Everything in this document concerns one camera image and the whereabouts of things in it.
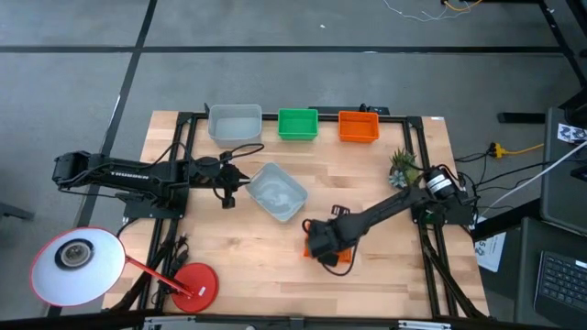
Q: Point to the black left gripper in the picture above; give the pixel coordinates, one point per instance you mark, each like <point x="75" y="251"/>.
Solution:
<point x="222" y="179"/>

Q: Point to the red desk lamp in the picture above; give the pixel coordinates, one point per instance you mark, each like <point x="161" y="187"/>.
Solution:
<point x="78" y="268"/>

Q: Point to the potted green succulent plant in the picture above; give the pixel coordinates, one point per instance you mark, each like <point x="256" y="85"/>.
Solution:
<point x="403" y="167"/>

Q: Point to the small black metal bracket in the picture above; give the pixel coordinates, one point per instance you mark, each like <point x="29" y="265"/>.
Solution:
<point x="340" y="207"/>

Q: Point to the green plastic basket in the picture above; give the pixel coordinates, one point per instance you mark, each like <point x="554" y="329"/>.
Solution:
<point x="298" y="124"/>

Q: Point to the grey plastic basket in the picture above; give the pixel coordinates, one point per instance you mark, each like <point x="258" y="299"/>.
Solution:
<point x="277" y="192"/>
<point x="235" y="128"/>

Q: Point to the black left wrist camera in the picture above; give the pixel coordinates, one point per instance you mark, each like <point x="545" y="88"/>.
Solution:
<point x="207" y="161"/>

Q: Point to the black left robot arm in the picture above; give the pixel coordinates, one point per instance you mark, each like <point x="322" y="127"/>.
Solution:
<point x="137" y="176"/>

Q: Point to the black keyboard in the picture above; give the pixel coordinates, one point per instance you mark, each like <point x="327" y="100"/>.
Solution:
<point x="561" y="284"/>

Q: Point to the grey furniture leg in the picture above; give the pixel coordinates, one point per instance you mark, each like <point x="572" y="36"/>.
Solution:
<point x="14" y="212"/>

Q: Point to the orange slotted plastic basket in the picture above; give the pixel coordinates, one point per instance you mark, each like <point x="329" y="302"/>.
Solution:
<point x="358" y="127"/>
<point x="345" y="256"/>

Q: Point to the black aluminium table frame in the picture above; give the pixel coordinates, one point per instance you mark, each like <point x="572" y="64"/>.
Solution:
<point x="269" y="117"/>

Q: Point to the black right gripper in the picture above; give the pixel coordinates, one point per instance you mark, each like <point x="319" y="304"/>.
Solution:
<point x="323" y="238"/>

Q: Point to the black side desk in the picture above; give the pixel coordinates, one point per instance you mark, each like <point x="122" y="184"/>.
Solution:
<point x="525" y="275"/>

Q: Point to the silver metal bracket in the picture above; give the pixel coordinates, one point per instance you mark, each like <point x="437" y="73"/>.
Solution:
<point x="197" y="325"/>
<point x="424" y="326"/>

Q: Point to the black diagonal frame bar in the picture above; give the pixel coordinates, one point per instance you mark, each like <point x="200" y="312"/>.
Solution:
<point x="557" y="36"/>

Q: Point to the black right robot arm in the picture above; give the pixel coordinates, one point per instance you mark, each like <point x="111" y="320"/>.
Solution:
<point x="385" y="206"/>

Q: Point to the black equipment case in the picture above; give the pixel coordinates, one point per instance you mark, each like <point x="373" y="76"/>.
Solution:
<point x="561" y="192"/>

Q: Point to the black stand foot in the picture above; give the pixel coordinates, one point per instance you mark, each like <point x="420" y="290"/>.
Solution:
<point x="523" y="117"/>

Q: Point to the printed marker paper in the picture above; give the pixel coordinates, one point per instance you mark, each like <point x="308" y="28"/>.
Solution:
<point x="571" y="133"/>

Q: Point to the white paper sheet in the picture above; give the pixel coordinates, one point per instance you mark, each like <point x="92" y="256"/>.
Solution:
<point x="491" y="252"/>

